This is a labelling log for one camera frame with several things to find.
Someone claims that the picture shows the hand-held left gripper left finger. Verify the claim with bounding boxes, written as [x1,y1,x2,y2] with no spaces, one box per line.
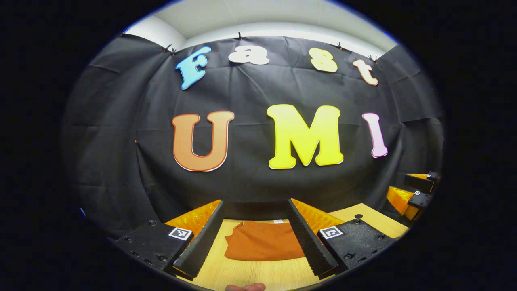
[107,199,225,281]

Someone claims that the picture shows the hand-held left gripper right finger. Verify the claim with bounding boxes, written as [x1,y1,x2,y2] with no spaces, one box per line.
[288,198,398,280]

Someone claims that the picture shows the rust orange garment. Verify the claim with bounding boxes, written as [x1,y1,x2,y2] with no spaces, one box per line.
[224,220,306,261]

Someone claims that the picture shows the black backdrop cloth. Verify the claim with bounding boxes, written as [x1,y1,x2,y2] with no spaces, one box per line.
[61,34,445,239]

